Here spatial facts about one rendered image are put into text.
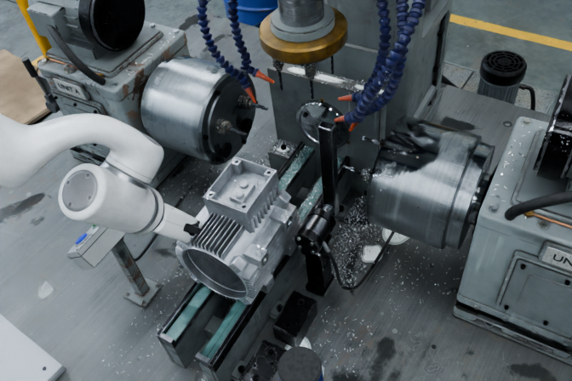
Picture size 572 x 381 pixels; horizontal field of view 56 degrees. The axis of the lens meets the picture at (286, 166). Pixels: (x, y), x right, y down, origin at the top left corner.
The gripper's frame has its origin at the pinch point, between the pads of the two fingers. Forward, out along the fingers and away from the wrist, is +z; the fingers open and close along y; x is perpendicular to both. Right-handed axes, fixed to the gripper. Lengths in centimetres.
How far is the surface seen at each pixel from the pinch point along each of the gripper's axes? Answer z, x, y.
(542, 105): 134, 95, 50
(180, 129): 13.7, 19.4, -20.9
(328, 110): 24.2, 37.1, 8.4
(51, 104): 18, 15, -68
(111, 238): -0.1, -8.6, -15.7
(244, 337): 16.9, -17.5, 13.0
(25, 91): 125, 27, -211
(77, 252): -5.6, -13.0, -17.6
